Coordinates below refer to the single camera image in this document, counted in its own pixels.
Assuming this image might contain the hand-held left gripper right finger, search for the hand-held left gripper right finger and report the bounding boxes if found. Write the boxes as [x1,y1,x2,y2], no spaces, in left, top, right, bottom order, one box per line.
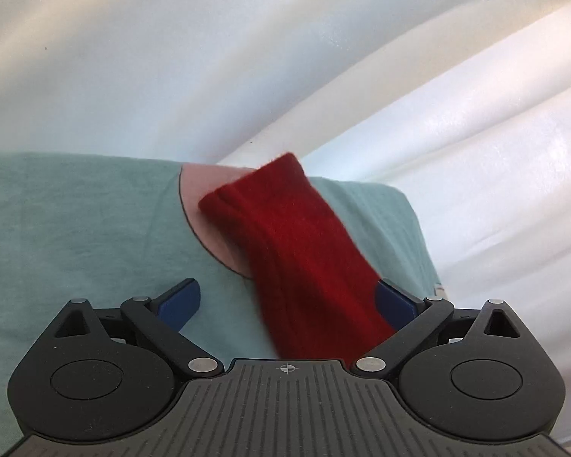
[355,280,521,376]

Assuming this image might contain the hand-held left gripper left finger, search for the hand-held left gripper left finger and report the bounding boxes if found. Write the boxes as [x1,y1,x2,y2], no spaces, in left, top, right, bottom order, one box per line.
[52,278,223,378]

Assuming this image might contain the red knitted garment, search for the red knitted garment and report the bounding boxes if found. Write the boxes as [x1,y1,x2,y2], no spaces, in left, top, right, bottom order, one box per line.
[198,152,397,361]

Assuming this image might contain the teal bed sheet pink print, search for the teal bed sheet pink print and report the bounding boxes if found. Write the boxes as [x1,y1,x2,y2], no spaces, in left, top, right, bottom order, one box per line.
[0,151,453,457]

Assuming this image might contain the white curtain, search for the white curtain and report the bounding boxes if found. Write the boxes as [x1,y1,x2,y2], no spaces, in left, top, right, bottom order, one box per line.
[0,0,571,457]

